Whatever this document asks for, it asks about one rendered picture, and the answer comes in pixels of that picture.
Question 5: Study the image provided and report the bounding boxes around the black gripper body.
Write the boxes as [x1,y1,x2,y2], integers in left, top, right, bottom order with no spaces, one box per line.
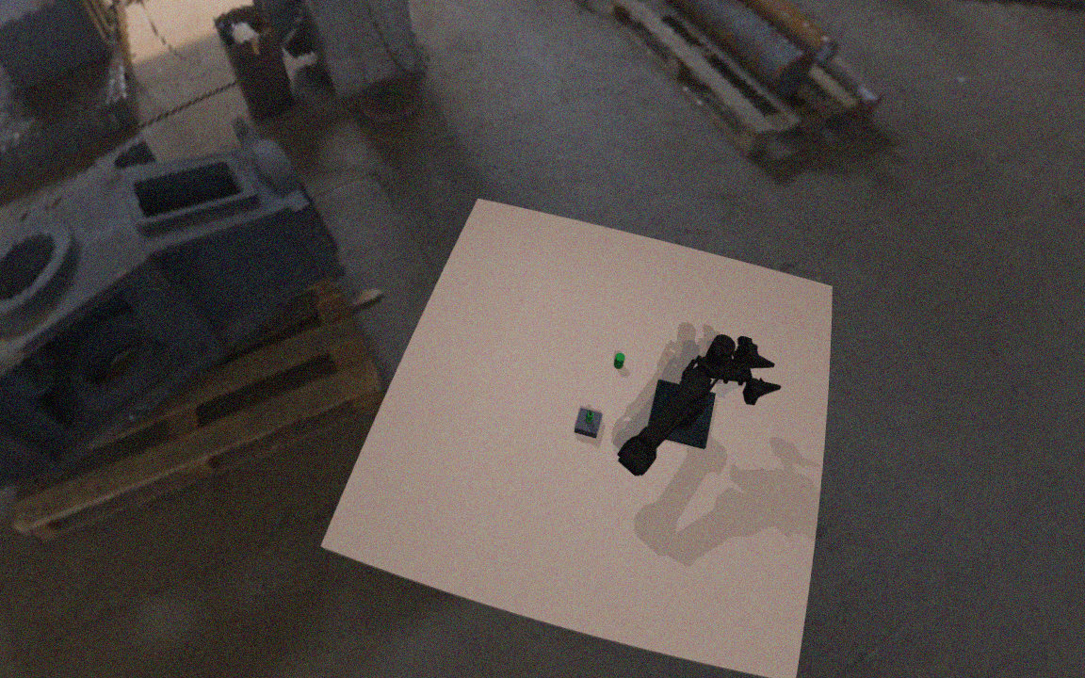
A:
[722,355,762,405]

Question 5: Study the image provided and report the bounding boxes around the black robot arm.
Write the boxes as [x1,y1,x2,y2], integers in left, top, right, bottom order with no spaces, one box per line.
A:
[618,334,758,476]

